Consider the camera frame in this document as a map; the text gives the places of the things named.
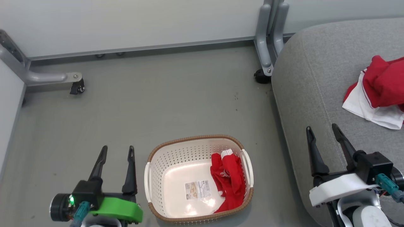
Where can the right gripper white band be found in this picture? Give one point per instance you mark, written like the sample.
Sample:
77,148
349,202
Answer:
341,187

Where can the short grey partition foot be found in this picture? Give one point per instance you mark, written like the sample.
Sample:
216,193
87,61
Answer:
279,31

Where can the white perforated laundry basket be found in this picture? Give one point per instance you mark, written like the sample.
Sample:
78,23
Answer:
176,160

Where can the red and white striped garment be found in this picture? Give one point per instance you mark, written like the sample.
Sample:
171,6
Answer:
382,85

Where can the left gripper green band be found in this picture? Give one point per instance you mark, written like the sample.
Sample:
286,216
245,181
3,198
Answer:
113,208

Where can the long grey partition foot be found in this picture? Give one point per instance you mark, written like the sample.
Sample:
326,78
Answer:
44,77

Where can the black caster wheel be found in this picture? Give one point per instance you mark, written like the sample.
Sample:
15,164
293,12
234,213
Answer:
77,87
261,76

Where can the grey partition foot with screw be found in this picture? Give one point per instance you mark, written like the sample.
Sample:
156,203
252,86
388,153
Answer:
262,41

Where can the grey fabric sofa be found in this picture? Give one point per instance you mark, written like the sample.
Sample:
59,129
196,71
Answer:
315,78

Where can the paper label sticker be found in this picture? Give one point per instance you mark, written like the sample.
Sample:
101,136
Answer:
198,189

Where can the grey partition bottom rail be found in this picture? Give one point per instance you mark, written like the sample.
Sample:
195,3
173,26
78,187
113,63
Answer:
142,48

